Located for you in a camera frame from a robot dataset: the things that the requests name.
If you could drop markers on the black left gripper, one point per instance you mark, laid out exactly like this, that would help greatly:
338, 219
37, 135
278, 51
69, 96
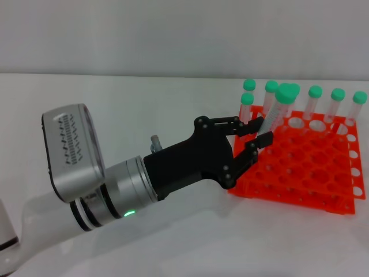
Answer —
199, 155

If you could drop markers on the green capped test tube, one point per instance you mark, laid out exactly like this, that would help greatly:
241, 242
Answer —
270, 86
360, 97
297, 87
338, 94
286, 93
315, 91
247, 99
249, 84

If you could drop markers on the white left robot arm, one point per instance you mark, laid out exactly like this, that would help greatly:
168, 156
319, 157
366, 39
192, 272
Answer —
129, 184

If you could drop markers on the orange test tube rack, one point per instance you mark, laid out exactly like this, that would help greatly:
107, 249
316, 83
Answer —
299, 164

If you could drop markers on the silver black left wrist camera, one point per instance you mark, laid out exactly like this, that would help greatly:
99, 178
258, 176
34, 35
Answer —
75, 150

